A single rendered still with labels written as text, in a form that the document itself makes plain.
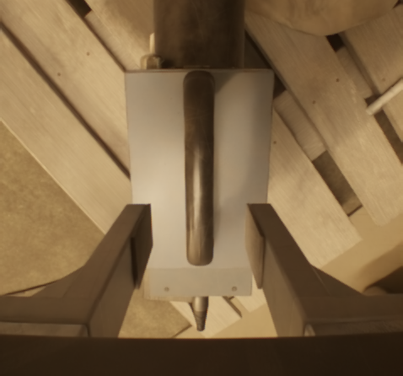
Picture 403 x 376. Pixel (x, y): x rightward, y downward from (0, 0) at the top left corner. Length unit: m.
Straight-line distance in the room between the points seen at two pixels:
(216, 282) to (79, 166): 0.32
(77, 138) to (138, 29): 0.22
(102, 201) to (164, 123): 0.32
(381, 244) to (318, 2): 0.62
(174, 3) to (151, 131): 0.12
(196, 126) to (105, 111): 0.35
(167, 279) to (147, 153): 0.19
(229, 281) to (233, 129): 0.21
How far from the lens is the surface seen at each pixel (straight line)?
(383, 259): 0.92
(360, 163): 0.62
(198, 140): 0.22
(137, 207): 0.15
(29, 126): 0.59
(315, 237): 0.64
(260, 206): 0.15
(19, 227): 0.88
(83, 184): 0.57
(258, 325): 0.92
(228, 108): 0.27
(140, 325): 0.94
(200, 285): 0.40
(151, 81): 0.28
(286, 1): 0.54
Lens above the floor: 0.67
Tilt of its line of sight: 75 degrees down
